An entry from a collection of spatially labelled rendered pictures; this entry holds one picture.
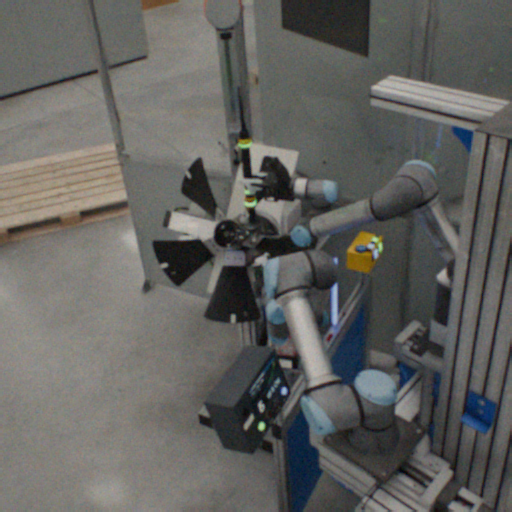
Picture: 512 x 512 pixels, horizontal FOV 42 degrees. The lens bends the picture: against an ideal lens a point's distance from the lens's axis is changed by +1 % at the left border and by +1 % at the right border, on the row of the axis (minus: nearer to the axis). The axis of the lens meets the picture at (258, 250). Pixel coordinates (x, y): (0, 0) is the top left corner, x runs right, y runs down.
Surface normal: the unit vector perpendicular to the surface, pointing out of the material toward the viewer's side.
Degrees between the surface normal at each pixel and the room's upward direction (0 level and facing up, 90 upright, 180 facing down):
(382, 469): 0
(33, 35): 90
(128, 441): 0
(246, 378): 15
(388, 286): 90
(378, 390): 7
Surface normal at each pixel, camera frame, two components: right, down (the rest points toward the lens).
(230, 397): -0.29, -0.84
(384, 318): -0.47, 0.54
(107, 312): -0.07, -0.81
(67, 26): 0.59, 0.44
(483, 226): -0.66, 0.48
